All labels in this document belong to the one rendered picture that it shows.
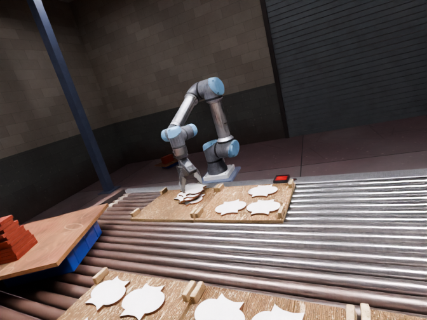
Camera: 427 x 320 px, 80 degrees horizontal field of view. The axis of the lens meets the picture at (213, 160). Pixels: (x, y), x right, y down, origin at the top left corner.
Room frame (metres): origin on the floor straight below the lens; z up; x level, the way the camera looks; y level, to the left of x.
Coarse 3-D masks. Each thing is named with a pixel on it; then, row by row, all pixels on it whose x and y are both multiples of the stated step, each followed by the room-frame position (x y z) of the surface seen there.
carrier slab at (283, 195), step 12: (228, 192) 1.28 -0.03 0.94; (240, 192) 1.24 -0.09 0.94; (276, 192) 1.13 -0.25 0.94; (288, 192) 1.10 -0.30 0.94; (216, 204) 1.18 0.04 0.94; (288, 204) 1.01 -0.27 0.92; (204, 216) 1.09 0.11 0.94; (216, 216) 1.06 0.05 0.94; (228, 216) 1.03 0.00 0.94; (240, 216) 1.00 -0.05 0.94; (252, 216) 0.97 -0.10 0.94; (264, 216) 0.95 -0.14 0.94; (276, 216) 0.92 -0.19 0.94
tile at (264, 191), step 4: (256, 188) 1.22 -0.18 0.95; (260, 188) 1.21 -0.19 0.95; (264, 188) 1.19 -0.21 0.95; (268, 188) 1.18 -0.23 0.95; (272, 188) 1.17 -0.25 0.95; (276, 188) 1.16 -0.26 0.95; (248, 192) 1.19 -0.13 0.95; (252, 192) 1.18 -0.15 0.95; (256, 192) 1.17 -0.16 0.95; (260, 192) 1.16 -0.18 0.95; (264, 192) 1.14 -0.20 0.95; (268, 192) 1.13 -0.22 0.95; (272, 192) 1.12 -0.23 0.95; (252, 196) 1.14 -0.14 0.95; (256, 196) 1.14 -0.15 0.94; (260, 196) 1.13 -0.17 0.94; (264, 196) 1.11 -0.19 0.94
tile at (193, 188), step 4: (188, 184) 1.40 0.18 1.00; (192, 184) 1.39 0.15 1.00; (196, 184) 1.37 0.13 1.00; (200, 184) 1.36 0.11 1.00; (188, 188) 1.35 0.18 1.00; (192, 188) 1.34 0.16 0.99; (196, 188) 1.32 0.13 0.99; (200, 188) 1.31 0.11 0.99; (184, 192) 1.32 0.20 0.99; (188, 192) 1.29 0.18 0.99; (192, 192) 1.28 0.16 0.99; (196, 192) 1.27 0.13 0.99; (200, 192) 1.28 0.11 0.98
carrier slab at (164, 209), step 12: (168, 192) 1.53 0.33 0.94; (204, 192) 1.37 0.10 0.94; (216, 192) 1.33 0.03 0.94; (156, 204) 1.39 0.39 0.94; (168, 204) 1.34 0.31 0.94; (180, 204) 1.29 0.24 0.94; (204, 204) 1.21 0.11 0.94; (144, 216) 1.27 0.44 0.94; (156, 216) 1.23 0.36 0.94; (168, 216) 1.19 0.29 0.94; (180, 216) 1.16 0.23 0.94
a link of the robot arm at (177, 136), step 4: (168, 128) 1.36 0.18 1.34; (172, 128) 1.33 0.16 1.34; (176, 128) 1.33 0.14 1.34; (180, 128) 1.36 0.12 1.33; (168, 132) 1.33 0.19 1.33; (172, 132) 1.32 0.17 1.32; (176, 132) 1.32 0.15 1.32; (180, 132) 1.34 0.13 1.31; (184, 132) 1.37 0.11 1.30; (168, 136) 1.34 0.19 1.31; (172, 136) 1.32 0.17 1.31; (176, 136) 1.32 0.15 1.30; (180, 136) 1.33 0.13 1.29; (184, 136) 1.36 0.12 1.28; (172, 140) 1.33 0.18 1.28; (176, 140) 1.32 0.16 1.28; (180, 140) 1.33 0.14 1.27; (184, 140) 1.37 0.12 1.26; (172, 144) 1.33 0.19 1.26; (176, 144) 1.32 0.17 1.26; (180, 144) 1.32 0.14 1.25; (184, 144) 1.34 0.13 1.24; (172, 148) 1.34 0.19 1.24; (176, 148) 1.32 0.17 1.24
